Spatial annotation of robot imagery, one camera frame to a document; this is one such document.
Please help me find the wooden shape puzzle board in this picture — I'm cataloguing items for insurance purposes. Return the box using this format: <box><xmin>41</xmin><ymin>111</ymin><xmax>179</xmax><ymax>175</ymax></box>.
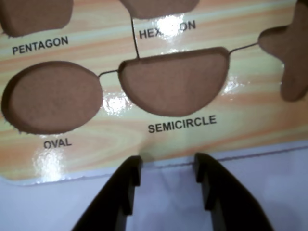
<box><xmin>0</xmin><ymin>0</ymin><xmax>308</xmax><ymax>187</ymax></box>

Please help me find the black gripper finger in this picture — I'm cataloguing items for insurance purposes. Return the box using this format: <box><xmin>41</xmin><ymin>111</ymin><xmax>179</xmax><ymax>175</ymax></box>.
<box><xmin>193</xmin><ymin>153</ymin><xmax>274</xmax><ymax>231</ymax></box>
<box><xmin>71</xmin><ymin>155</ymin><xmax>143</xmax><ymax>231</ymax></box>

